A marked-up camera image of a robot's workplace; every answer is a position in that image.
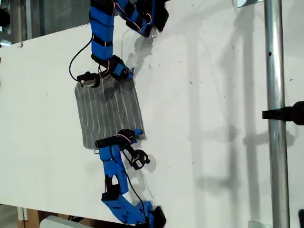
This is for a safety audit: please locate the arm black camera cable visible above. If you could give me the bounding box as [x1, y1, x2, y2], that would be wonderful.
[125, 174, 147, 220]
[68, 34, 95, 81]

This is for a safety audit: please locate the arm camera stalk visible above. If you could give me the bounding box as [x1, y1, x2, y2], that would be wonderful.
[121, 143, 136, 162]

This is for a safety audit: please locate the steel post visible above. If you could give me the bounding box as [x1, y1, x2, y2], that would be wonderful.
[263, 0, 291, 228]

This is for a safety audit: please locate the white plastic container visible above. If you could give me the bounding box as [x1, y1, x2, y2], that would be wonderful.
[39, 215, 81, 228]

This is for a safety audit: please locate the white table bracket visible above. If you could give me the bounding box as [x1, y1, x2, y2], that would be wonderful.
[17, 207, 29, 222]

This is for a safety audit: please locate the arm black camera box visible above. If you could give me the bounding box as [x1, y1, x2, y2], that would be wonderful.
[130, 149, 151, 171]
[76, 71, 100, 89]

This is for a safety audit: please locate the wooden table leg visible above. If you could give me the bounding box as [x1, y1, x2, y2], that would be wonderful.
[26, 209, 40, 228]

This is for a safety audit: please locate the black clamp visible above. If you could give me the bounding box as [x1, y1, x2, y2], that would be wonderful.
[262, 101, 304, 126]

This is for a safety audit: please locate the black round object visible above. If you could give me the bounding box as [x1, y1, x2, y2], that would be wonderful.
[0, 7, 10, 27]

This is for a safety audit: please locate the grey striped microfibre towel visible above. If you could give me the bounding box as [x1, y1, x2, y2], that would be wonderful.
[75, 78, 147, 151]

